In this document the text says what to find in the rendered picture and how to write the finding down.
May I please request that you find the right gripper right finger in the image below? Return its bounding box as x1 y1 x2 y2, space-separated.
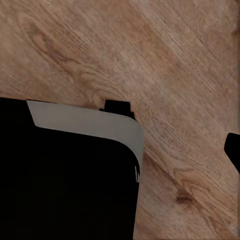
224 133 240 173

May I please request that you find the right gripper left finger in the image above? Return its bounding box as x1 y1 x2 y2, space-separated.
0 133 26 193

